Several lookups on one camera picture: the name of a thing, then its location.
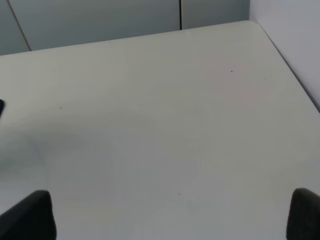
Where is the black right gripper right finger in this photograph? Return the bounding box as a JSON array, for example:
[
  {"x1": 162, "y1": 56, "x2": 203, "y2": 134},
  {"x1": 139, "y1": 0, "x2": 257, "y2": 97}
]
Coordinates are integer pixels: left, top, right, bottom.
[{"x1": 286, "y1": 188, "x2": 320, "y2": 240}]

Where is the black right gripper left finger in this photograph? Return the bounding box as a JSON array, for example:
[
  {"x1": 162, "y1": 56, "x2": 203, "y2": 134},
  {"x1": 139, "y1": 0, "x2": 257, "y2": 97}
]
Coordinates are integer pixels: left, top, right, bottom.
[{"x1": 0, "y1": 190, "x2": 57, "y2": 240}]

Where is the black mouse pad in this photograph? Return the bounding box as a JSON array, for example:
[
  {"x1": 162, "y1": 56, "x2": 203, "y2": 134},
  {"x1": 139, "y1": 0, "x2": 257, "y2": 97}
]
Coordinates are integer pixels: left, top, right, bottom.
[{"x1": 0, "y1": 99, "x2": 5, "y2": 116}]

